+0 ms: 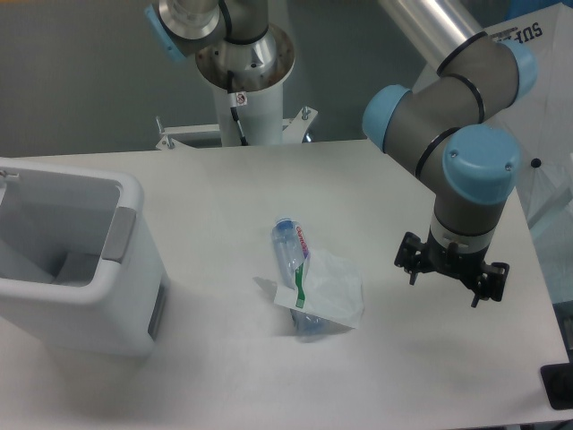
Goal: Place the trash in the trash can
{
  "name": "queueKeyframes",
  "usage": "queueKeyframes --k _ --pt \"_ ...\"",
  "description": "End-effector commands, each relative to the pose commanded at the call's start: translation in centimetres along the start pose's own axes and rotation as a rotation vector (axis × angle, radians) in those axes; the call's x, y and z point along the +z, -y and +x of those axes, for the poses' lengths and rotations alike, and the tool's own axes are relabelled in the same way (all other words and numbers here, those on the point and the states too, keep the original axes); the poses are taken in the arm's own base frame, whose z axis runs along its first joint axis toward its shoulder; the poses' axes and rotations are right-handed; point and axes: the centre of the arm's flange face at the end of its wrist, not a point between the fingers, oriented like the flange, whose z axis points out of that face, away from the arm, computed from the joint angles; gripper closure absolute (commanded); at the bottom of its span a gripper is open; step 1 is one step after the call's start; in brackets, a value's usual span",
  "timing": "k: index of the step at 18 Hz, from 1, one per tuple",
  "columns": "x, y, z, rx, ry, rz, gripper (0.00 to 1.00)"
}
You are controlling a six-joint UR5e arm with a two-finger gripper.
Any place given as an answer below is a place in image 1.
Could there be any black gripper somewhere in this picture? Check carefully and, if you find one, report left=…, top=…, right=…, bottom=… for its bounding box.
left=394, top=227, right=509, bottom=308

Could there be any crushed clear plastic bottle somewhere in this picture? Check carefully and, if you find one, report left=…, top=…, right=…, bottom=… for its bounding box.
left=271, top=217, right=329, bottom=341

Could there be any white umbrella with lettering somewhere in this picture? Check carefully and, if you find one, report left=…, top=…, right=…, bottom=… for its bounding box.
left=411, top=4, right=573, bottom=234

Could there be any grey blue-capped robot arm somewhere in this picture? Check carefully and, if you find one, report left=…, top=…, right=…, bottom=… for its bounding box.
left=145, top=1, right=537, bottom=302

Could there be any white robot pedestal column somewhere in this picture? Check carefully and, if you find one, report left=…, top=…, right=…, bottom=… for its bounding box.
left=195, top=24, right=295, bottom=147

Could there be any white open trash can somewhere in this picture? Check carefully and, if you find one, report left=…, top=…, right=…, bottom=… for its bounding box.
left=1, top=158, right=168, bottom=357

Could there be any white plastic wrapper bag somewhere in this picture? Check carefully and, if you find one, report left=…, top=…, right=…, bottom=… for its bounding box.
left=274, top=249, right=364, bottom=329

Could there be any black device at table edge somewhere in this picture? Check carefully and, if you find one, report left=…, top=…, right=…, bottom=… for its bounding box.
left=540, top=363, right=572, bottom=410

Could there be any black cable on pedestal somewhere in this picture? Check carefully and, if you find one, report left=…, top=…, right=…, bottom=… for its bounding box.
left=226, top=70, right=250, bottom=147

